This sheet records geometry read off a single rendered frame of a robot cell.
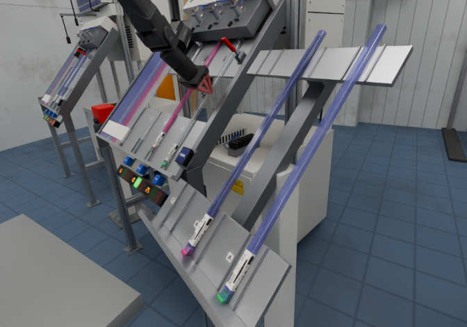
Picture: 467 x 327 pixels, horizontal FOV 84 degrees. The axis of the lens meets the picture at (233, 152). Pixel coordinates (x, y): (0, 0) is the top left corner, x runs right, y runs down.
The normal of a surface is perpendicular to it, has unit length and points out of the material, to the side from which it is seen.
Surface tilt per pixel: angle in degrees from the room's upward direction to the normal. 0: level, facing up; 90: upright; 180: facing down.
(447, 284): 0
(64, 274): 0
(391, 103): 90
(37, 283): 0
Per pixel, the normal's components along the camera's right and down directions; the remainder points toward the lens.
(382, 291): -0.06, -0.92
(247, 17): -0.54, -0.46
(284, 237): 0.59, 0.27
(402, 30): -0.54, 0.35
